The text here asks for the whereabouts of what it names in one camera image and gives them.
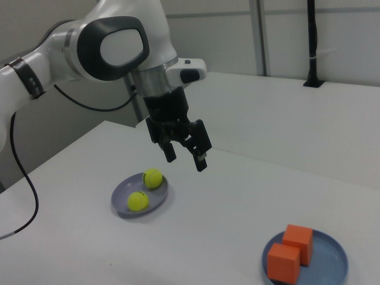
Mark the blue plate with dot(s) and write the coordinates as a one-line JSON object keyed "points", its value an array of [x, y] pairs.
{"points": [[329, 258]]}

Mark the yellow tennis ball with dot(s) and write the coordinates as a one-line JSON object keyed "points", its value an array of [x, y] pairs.
{"points": [[154, 178], [138, 202]]}

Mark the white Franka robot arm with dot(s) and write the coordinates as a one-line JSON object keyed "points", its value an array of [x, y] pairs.
{"points": [[124, 44]]}

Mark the grey partition post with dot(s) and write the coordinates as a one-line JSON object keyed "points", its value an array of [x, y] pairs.
{"points": [[262, 35]]}

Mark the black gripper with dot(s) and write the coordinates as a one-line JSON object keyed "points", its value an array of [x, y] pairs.
{"points": [[166, 107]]}

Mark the orange cube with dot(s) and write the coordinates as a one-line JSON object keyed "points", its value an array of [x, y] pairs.
{"points": [[282, 264], [300, 240]]}

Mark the black pole with base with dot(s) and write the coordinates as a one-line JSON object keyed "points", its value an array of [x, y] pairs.
{"points": [[311, 29]]}

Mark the purple plate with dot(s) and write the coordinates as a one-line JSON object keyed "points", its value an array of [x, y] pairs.
{"points": [[121, 196]]}

